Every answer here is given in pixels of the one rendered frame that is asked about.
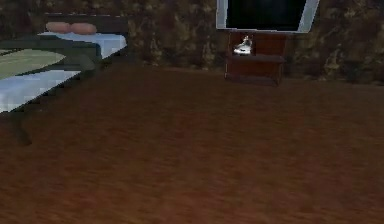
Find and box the dark bed with white sheet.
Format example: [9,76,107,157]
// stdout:
[0,12,131,146]

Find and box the brown wooden side table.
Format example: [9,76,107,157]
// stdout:
[224,30,288,87]

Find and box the pink pillow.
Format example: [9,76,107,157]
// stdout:
[45,21,72,34]
[69,22,98,36]

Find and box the white framed window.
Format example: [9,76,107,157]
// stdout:
[215,0,321,34]

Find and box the small silver white object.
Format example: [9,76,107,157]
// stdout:
[232,35,253,56]

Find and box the green blanket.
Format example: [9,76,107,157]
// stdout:
[0,34,102,81]

